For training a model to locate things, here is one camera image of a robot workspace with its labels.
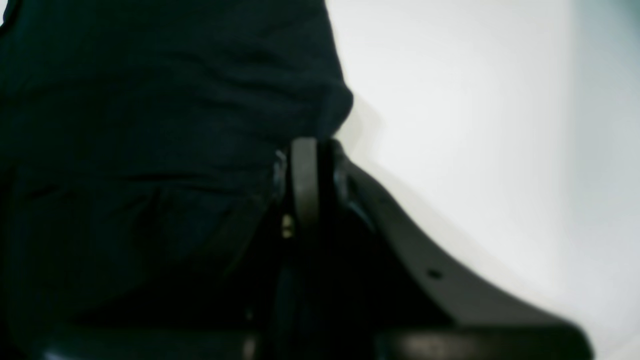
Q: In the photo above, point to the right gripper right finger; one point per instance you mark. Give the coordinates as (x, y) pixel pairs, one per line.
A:
(416, 301)

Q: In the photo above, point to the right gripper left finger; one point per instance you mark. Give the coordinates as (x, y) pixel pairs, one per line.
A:
(257, 313)

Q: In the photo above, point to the black T-shirt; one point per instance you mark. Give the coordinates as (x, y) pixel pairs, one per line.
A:
(136, 133)

